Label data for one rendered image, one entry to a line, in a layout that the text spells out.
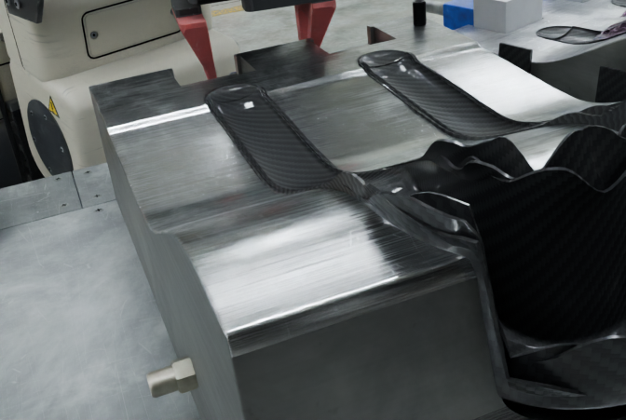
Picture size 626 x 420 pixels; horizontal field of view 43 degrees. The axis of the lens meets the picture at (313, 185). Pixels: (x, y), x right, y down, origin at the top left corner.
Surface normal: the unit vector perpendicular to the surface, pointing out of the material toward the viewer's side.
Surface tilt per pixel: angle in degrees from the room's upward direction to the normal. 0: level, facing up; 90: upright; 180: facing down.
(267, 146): 3
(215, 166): 3
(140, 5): 98
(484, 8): 90
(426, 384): 84
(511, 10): 90
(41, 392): 0
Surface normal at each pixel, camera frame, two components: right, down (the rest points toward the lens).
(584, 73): -0.77, 0.36
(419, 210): -0.54, 0.72
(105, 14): 0.66, 0.41
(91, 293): -0.10, -0.88
